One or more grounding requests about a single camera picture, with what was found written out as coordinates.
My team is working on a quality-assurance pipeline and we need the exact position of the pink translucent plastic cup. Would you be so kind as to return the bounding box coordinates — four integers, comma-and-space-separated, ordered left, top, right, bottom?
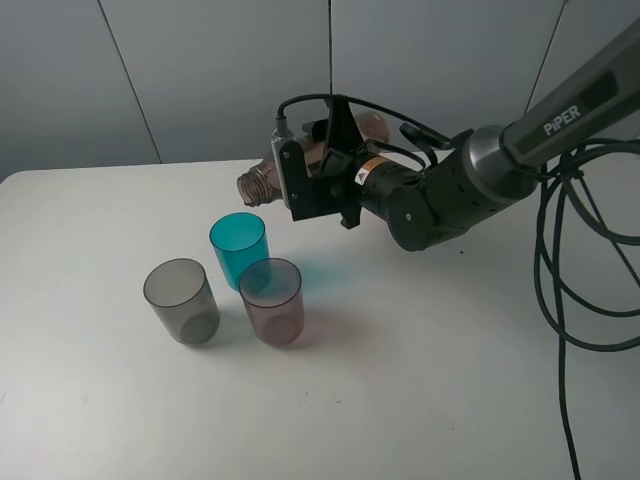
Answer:
239, 258, 304, 347

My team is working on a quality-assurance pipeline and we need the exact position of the brown translucent plastic bottle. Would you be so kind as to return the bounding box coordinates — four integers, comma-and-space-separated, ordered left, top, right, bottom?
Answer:
237, 111, 390, 207

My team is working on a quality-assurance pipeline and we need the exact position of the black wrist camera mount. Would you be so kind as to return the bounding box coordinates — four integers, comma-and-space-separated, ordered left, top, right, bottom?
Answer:
271, 94, 363, 229

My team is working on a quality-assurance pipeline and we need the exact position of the grey translucent plastic cup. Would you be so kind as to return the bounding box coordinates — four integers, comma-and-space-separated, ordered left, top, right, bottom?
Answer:
143, 258, 220, 346

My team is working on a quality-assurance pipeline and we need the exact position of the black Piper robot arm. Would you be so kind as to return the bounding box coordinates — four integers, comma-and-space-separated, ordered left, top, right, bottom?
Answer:
277, 25, 639, 251

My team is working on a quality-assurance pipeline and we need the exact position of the teal translucent plastic cup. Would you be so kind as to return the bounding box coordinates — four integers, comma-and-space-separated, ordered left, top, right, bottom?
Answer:
209, 212, 270, 291

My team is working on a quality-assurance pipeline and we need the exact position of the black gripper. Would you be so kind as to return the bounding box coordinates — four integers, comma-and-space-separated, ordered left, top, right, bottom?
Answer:
302, 118, 425, 229

